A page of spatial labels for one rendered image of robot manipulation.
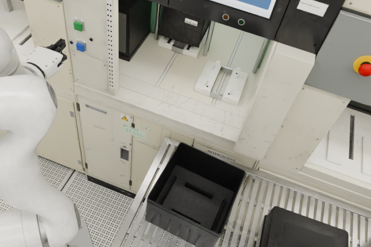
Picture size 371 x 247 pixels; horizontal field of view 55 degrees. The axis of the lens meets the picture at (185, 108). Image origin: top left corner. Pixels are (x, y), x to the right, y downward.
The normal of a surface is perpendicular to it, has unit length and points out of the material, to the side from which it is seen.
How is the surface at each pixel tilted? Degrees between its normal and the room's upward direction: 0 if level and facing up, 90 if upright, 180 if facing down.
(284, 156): 90
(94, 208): 0
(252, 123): 90
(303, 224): 0
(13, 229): 14
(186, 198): 0
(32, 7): 90
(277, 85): 90
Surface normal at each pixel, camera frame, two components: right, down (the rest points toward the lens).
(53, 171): 0.14, -0.65
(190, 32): -0.32, 0.68
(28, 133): 0.07, 0.59
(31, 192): 0.78, 0.37
